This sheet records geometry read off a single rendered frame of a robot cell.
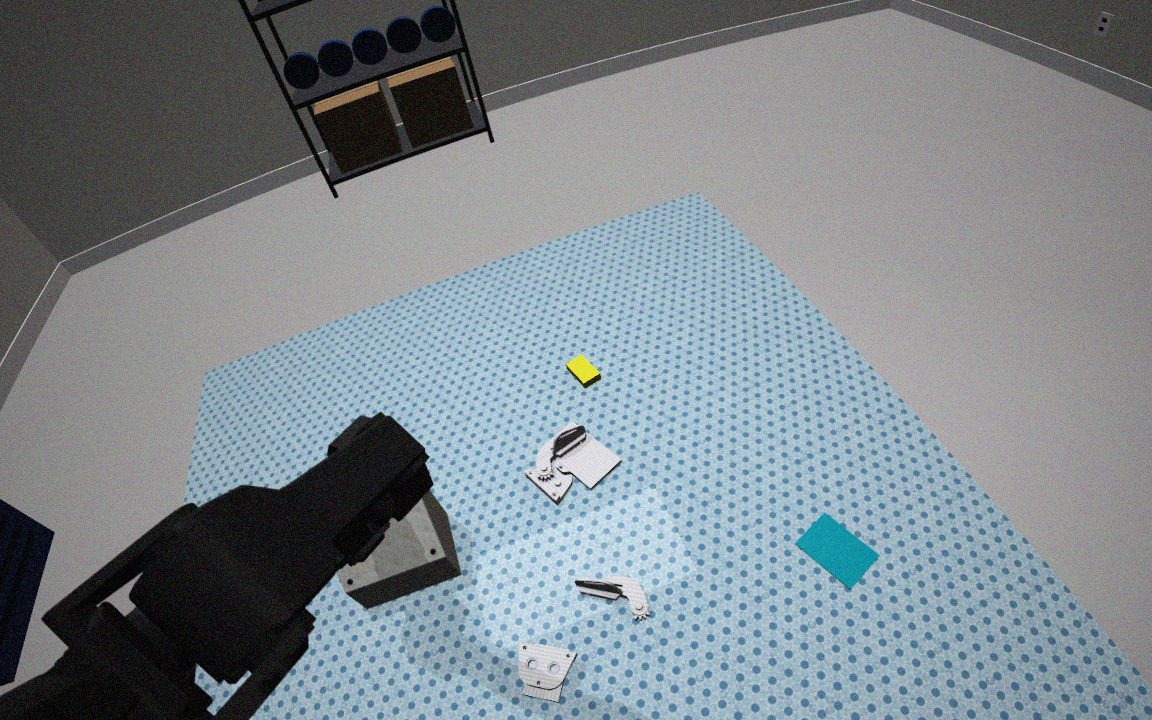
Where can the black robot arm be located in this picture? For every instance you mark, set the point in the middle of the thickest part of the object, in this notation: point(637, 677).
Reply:
point(224, 585)

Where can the yellow flat block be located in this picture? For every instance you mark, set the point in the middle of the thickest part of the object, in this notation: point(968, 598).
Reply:
point(584, 372)

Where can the teal flat rectangular plate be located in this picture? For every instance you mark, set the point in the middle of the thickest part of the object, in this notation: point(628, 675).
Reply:
point(837, 550)

